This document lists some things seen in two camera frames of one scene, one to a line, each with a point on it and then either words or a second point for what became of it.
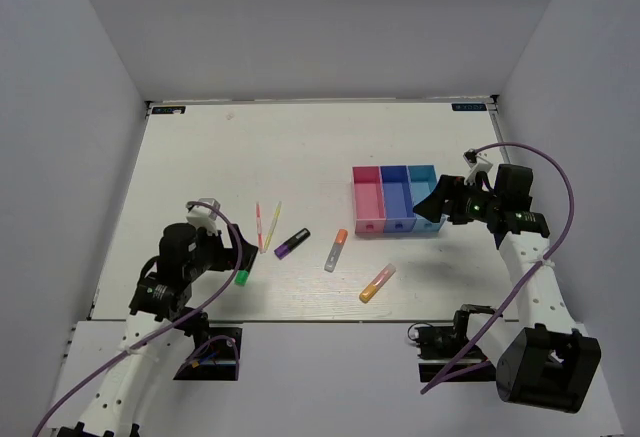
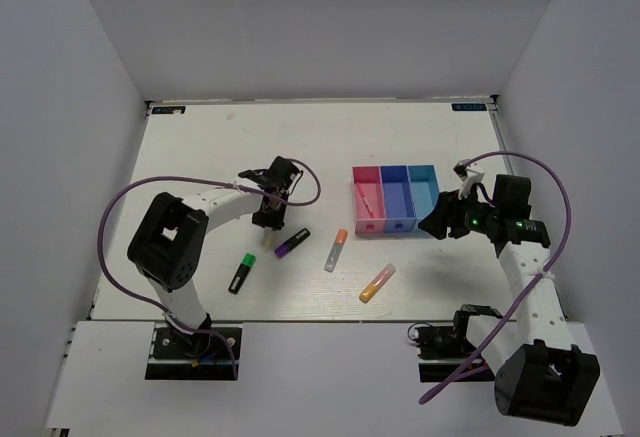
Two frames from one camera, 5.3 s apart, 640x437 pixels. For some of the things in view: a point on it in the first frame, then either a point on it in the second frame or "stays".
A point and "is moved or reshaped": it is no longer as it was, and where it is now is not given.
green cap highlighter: (241, 277) is moved or reshaped
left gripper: (226, 253) to (276, 222)
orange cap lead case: (339, 243) stays
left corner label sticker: (169, 110) stays
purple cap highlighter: (292, 243) stays
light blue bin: (422, 179) stays
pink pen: (259, 228) to (364, 198)
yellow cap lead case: (378, 283) stays
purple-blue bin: (398, 202) stays
